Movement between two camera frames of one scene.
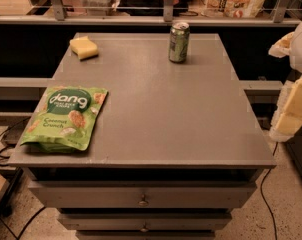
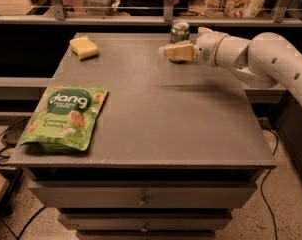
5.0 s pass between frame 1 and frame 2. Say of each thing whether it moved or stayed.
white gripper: moved
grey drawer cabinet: stayed
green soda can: stayed
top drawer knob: stayed
